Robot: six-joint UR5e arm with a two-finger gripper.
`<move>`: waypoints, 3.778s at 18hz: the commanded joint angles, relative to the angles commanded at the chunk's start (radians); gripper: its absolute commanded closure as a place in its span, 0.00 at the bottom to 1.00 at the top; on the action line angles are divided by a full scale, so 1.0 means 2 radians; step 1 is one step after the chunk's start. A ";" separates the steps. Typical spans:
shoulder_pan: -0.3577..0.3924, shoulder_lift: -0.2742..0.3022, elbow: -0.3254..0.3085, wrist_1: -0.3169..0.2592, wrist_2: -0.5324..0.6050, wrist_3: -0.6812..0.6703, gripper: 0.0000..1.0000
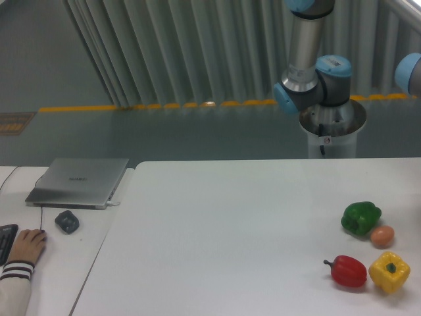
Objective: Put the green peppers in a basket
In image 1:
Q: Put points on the person's right hand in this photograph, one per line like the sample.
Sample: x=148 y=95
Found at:
x=26 y=247

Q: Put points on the green bell pepper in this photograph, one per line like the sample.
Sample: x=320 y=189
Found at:
x=360 y=218

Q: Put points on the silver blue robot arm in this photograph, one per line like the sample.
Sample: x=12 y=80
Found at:
x=306 y=49

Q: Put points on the striped cuff white sleeve forearm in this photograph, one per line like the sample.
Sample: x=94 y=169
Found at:
x=16 y=287

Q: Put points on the black keyboard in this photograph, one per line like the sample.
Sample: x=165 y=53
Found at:
x=8 y=235

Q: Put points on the small black device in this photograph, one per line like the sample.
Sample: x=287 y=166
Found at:
x=67 y=222

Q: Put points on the silver closed laptop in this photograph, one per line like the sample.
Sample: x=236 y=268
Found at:
x=78 y=183

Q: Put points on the grey pleated curtain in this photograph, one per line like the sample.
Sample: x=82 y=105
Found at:
x=184 y=52

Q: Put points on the red bell pepper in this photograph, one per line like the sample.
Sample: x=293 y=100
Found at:
x=347 y=271

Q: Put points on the brown egg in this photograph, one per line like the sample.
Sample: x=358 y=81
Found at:
x=382 y=236

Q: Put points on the yellow bell pepper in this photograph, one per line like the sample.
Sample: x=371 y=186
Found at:
x=389 y=272

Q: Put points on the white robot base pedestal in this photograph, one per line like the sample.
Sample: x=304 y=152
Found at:
x=332 y=132

